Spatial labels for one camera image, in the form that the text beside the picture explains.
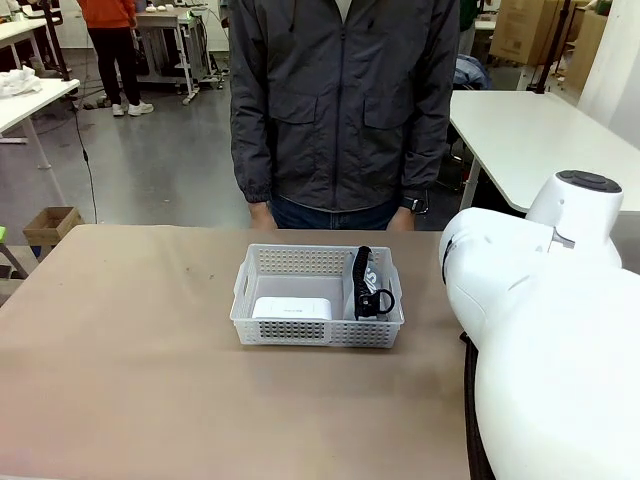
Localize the crumpled white cloth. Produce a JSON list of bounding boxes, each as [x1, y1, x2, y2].
[[0, 68, 44, 99]]

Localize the white background desk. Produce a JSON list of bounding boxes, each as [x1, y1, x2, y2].
[[0, 18, 54, 69]]

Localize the white rectangular box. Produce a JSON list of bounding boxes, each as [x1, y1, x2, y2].
[[251, 296, 333, 322]]

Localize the small open cardboard box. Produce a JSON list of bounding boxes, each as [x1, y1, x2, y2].
[[22, 206, 85, 250]]

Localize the large white table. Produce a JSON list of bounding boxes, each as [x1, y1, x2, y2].
[[448, 89, 640, 215]]

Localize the white perforated plastic basket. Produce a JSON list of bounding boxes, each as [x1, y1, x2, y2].
[[229, 243, 405, 349]]

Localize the black slanted stand pole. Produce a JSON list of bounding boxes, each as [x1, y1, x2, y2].
[[533, 0, 575, 94]]

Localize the white wheeled workbench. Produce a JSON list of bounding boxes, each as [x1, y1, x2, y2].
[[133, 5, 224, 105]]

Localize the tall brown cardboard panel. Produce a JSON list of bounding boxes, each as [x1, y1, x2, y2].
[[568, 7, 610, 92]]

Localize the person's left hand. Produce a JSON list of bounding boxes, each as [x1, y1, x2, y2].
[[388, 207, 419, 232]]

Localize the white table with cloth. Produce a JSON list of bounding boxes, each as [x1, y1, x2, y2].
[[0, 77, 81, 209]]

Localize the black right arm cable sleeve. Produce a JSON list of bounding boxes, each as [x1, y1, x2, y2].
[[459, 329, 497, 480]]

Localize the dark wristwatch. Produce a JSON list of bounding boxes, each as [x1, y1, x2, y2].
[[399, 195, 431, 216]]

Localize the person's right hand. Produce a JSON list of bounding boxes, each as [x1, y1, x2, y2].
[[248, 199, 277, 231]]

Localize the blue jeans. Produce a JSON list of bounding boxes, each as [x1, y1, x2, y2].
[[269, 194, 402, 232]]

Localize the person in orange top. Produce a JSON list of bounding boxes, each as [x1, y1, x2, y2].
[[77, 0, 155, 118]]

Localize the black floor cable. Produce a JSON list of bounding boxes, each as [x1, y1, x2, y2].
[[72, 92, 100, 225]]

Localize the dark grey zip jacket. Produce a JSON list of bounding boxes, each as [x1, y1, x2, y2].
[[228, 0, 460, 214]]

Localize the grey CAMPUS pencil case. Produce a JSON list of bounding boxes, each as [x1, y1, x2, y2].
[[342, 244, 399, 322]]

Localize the blue clothing pile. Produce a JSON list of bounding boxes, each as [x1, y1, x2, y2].
[[451, 53, 492, 92]]

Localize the large cardboard box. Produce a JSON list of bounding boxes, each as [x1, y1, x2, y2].
[[488, 0, 572, 66]]

